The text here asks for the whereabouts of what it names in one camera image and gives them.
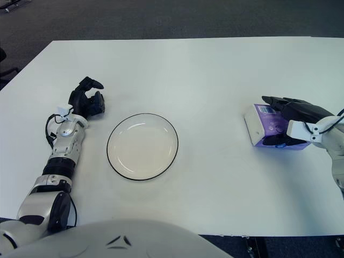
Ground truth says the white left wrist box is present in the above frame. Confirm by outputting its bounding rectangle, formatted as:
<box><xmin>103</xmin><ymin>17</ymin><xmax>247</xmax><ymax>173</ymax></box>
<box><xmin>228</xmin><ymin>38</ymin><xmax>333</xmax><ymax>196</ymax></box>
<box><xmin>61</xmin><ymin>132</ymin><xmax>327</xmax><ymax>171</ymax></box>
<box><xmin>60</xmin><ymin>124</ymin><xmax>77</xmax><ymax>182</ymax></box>
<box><xmin>56</xmin><ymin>106</ymin><xmax>71</xmax><ymax>120</ymax></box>

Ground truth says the purple tissue paper pack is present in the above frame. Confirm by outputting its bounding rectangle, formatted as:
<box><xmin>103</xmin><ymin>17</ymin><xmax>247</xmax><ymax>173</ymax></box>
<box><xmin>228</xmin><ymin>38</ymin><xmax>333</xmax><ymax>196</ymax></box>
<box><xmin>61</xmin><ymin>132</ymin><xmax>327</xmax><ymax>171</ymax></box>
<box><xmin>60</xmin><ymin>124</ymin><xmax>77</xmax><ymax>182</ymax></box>
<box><xmin>243</xmin><ymin>103</ymin><xmax>311</xmax><ymax>151</ymax></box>

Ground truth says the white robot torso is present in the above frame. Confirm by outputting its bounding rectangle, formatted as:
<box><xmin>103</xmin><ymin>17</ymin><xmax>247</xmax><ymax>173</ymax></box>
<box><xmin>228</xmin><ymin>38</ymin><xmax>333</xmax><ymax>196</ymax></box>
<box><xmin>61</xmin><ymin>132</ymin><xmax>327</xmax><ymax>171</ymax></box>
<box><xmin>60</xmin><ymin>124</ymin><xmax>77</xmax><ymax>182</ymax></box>
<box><xmin>0</xmin><ymin>219</ymin><xmax>234</xmax><ymax>258</ymax></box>

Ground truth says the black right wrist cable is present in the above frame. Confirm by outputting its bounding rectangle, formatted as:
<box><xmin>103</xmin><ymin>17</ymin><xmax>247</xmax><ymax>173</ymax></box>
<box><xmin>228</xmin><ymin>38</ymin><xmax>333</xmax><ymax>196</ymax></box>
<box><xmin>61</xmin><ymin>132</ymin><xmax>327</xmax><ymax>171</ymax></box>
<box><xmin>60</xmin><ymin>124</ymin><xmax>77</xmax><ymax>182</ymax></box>
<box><xmin>303</xmin><ymin>107</ymin><xmax>344</xmax><ymax>135</ymax></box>

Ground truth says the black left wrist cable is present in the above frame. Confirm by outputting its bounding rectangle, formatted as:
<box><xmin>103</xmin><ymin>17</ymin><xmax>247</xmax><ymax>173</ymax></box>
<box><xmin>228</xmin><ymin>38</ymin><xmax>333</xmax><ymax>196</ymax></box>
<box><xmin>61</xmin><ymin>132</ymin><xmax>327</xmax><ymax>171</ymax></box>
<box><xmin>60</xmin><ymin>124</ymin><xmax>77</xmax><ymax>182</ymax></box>
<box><xmin>45</xmin><ymin>114</ymin><xmax>65</xmax><ymax>148</ymax></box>

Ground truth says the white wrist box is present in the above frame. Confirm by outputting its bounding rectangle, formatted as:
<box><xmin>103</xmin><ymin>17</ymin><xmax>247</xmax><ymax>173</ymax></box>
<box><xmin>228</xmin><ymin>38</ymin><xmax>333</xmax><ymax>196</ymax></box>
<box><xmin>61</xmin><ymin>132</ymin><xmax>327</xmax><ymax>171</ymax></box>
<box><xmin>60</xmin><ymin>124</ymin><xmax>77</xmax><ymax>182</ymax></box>
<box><xmin>56</xmin><ymin>106</ymin><xmax>71</xmax><ymax>120</ymax></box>
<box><xmin>286</xmin><ymin>120</ymin><xmax>323</xmax><ymax>142</ymax></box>

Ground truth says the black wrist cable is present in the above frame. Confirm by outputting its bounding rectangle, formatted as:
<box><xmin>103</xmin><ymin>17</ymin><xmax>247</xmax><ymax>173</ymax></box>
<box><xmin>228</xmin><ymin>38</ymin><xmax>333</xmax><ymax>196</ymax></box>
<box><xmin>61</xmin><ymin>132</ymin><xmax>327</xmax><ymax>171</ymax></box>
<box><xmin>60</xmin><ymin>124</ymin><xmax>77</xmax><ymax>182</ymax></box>
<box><xmin>303</xmin><ymin>107</ymin><xmax>344</xmax><ymax>135</ymax></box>
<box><xmin>45</xmin><ymin>114</ymin><xmax>65</xmax><ymax>148</ymax></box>

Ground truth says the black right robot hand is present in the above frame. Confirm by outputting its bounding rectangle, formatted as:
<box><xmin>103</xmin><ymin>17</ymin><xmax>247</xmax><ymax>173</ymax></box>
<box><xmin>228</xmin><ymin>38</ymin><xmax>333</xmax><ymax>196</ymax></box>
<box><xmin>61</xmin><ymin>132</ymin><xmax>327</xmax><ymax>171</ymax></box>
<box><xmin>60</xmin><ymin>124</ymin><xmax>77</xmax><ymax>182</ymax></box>
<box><xmin>262</xmin><ymin>96</ymin><xmax>336</xmax><ymax>147</ymax></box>

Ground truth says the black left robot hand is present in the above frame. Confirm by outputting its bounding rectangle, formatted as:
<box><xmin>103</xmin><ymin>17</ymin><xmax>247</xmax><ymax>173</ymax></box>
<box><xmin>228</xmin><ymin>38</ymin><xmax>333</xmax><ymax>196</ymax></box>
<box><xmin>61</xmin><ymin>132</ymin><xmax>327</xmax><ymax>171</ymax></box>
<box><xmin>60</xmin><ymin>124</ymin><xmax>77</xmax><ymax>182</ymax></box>
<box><xmin>68</xmin><ymin>76</ymin><xmax>106</xmax><ymax>120</ymax></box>

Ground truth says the thin black left elbow cable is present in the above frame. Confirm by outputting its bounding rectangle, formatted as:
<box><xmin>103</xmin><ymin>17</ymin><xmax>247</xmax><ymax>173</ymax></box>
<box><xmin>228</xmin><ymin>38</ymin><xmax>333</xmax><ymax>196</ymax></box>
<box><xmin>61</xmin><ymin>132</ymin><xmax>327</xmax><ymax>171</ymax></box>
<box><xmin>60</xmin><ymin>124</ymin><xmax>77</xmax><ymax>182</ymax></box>
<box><xmin>70</xmin><ymin>197</ymin><xmax>78</xmax><ymax>226</ymax></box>

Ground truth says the white plate with black rim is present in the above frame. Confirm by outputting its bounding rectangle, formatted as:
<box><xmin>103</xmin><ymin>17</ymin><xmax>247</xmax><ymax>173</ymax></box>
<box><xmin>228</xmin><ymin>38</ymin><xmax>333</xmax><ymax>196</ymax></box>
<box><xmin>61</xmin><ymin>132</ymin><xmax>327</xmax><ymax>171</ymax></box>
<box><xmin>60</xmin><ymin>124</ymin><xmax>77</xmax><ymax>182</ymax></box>
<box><xmin>106</xmin><ymin>113</ymin><xmax>179</xmax><ymax>181</ymax></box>

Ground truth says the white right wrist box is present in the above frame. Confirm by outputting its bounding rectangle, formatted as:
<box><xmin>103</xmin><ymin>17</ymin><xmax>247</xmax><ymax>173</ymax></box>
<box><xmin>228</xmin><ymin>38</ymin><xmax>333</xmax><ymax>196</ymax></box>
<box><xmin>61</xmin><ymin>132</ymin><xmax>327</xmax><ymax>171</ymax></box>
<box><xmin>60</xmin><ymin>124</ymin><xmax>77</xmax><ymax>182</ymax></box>
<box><xmin>286</xmin><ymin>120</ymin><xmax>323</xmax><ymax>142</ymax></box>

